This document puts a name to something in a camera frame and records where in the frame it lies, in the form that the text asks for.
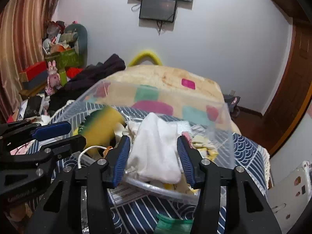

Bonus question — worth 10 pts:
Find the yellow curved plush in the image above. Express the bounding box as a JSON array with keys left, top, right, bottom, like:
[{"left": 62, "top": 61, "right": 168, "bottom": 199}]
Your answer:
[{"left": 128, "top": 50, "right": 162, "bottom": 67}]

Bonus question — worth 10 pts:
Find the brown wooden door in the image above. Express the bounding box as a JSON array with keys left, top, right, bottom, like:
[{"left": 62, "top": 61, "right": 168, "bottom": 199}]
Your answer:
[{"left": 264, "top": 0, "right": 311, "bottom": 155}]

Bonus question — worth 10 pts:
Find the dark clothing pile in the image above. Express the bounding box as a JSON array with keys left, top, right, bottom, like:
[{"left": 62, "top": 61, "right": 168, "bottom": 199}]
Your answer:
[{"left": 47, "top": 54, "right": 126, "bottom": 117}]

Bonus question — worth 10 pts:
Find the green knit glove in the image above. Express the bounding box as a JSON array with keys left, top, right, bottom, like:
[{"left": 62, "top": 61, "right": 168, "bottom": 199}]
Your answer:
[{"left": 154, "top": 214, "right": 193, "bottom": 234}]

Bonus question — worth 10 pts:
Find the pink bunny plush toy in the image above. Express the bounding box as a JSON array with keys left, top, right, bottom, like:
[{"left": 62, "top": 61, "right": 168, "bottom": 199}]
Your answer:
[{"left": 45, "top": 60, "right": 61, "bottom": 96}]

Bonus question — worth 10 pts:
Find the yellow green sponge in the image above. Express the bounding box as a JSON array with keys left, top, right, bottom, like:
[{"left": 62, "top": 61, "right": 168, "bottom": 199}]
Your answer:
[{"left": 78, "top": 106, "right": 125, "bottom": 148}]

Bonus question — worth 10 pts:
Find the beige patchwork blanket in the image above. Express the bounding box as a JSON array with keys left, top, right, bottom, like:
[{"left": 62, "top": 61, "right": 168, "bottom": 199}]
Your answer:
[{"left": 86, "top": 65, "right": 240, "bottom": 134}]

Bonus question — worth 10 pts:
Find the white suitcase with stickers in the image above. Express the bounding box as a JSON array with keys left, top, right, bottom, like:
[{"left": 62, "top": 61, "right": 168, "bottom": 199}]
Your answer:
[{"left": 267, "top": 161, "right": 311, "bottom": 233}]

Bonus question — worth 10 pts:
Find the grey green plush toy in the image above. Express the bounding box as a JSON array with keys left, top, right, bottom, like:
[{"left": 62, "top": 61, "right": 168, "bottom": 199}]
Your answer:
[{"left": 65, "top": 24, "right": 88, "bottom": 67}]

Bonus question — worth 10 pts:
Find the clear plastic storage bin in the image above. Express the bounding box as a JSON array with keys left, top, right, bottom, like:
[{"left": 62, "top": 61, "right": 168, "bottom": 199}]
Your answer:
[{"left": 51, "top": 80, "right": 234, "bottom": 204}]

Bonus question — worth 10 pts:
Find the red flat box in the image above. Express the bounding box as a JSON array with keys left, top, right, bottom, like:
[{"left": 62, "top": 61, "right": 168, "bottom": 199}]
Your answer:
[{"left": 19, "top": 61, "right": 47, "bottom": 82}]

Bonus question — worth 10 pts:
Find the green cardboard box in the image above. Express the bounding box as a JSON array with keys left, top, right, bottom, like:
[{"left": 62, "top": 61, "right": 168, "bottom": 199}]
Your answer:
[{"left": 44, "top": 49, "right": 83, "bottom": 70}]

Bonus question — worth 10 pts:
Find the yellow floral fabric scrunchie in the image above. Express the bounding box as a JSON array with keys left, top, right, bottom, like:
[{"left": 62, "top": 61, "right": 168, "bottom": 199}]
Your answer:
[{"left": 163, "top": 132, "right": 218, "bottom": 194}]

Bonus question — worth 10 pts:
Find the striped brown curtain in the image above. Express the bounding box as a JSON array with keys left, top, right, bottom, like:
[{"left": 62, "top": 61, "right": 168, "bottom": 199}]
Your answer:
[{"left": 1, "top": 0, "right": 58, "bottom": 120}]

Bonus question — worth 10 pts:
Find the white drawstring pouch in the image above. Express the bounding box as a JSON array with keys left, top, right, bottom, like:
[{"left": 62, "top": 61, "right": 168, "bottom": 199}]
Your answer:
[{"left": 77, "top": 112, "right": 192, "bottom": 184}]

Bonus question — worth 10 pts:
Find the blue white patterned tablecloth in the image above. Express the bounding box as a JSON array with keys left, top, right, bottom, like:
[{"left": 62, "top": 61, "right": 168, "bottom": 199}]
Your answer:
[{"left": 27, "top": 100, "right": 270, "bottom": 233}]

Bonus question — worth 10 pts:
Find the small black wall monitor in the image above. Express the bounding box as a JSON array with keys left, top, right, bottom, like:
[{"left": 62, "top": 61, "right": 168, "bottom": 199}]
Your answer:
[{"left": 139, "top": 0, "right": 177, "bottom": 23}]

